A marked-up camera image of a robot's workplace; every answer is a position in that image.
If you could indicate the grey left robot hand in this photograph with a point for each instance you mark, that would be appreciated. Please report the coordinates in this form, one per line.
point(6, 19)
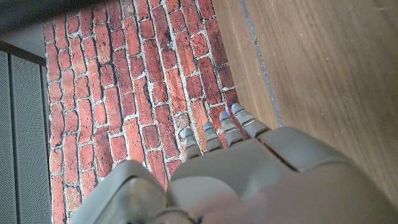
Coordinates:
point(264, 180)

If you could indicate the red brick printed backdrop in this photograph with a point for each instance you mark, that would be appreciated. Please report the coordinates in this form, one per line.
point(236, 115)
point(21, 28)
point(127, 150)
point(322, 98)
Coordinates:
point(130, 77)

